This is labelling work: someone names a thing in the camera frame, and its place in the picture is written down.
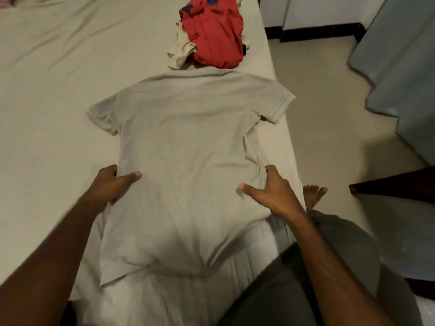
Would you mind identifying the red garment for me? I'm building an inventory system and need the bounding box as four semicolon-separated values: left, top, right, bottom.
179;0;245;69

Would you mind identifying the person's right hand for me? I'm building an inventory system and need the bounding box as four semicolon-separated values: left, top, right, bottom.
238;164;307;220

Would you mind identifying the grey polo shirt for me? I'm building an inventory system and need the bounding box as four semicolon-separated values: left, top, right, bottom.
86;67;296;288

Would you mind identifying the cream garment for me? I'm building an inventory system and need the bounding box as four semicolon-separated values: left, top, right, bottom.
166;21;198;70

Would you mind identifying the bed with beige sheet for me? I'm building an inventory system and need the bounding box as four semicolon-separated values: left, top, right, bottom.
0;0;307;326

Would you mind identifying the person's right forearm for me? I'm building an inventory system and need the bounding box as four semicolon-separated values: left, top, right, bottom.
286;208;396;326

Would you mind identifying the person's left forearm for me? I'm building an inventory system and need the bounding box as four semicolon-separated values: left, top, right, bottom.
0;197;113;326

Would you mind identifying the blue curtain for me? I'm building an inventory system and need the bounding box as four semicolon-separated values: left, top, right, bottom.
348;0;435;167

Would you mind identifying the person's left hand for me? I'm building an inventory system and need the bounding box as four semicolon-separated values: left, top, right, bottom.
82;164;142;213

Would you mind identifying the person's bare foot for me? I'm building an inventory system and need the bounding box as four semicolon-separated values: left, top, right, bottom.
302;185;328;212

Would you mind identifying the black skirting board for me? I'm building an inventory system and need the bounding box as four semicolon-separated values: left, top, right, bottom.
264;23;367;43

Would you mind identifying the dark wooden furniture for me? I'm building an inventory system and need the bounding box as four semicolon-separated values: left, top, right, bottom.
349;166;435;205

